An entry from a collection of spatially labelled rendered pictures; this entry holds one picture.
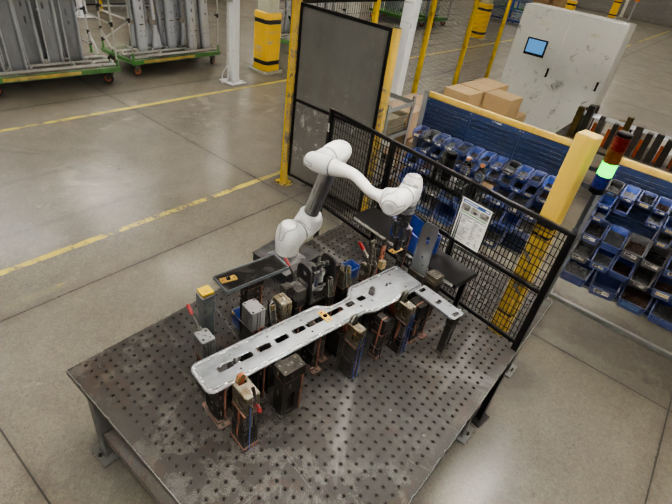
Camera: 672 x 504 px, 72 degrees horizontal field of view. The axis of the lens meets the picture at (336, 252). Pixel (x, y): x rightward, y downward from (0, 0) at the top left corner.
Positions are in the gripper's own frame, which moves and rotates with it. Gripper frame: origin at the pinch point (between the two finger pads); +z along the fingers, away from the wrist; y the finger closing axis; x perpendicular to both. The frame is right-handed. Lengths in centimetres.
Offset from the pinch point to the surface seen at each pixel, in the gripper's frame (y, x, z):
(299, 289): -17, -51, 21
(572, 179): 51, 58, -49
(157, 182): -345, 9, 130
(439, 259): 3, 44, 26
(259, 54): -686, 372, 98
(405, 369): 35, -13, 59
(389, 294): 6.7, -4.9, 29.1
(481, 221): 16, 54, -6
